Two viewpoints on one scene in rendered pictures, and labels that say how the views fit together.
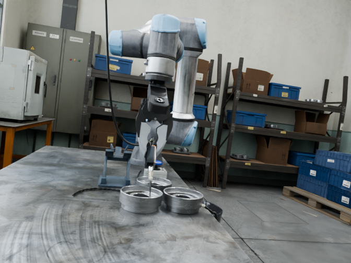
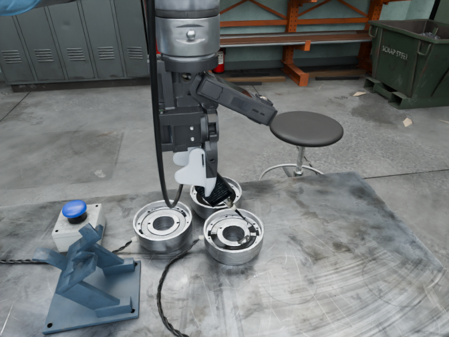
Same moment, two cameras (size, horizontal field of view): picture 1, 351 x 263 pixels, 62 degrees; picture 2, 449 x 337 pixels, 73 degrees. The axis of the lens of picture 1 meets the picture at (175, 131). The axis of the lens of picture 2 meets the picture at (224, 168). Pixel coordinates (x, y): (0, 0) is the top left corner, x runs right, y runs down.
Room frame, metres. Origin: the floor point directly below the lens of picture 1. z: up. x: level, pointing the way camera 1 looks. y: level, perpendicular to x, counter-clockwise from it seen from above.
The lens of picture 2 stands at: (0.72, 0.45, 1.22)
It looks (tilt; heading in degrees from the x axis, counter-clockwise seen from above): 34 degrees down; 272
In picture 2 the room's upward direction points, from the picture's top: straight up
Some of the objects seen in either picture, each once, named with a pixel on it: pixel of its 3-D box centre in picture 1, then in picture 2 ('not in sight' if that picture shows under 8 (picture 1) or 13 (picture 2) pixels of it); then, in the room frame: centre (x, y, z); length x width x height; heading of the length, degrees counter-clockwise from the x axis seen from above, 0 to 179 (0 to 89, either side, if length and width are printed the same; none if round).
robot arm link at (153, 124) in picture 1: (151, 127); not in sight; (1.32, 0.11, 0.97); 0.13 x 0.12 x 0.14; 82
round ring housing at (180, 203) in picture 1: (182, 200); (216, 198); (0.75, -0.04, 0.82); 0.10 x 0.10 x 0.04
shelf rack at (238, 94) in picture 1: (279, 130); not in sight; (4.87, -1.69, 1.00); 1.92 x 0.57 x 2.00; 101
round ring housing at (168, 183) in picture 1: (153, 187); (164, 226); (0.85, 0.04, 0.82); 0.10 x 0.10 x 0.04
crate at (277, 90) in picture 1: (279, 92); not in sight; (4.85, -1.60, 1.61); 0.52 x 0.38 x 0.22; 104
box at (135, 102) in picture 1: (144, 99); not in sight; (4.41, 0.52, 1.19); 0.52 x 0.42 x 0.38; 101
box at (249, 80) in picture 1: (250, 82); not in sight; (4.74, -1.09, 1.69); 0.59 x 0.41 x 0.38; 106
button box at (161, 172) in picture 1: (154, 175); (77, 226); (1.00, 0.05, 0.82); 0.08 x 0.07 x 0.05; 11
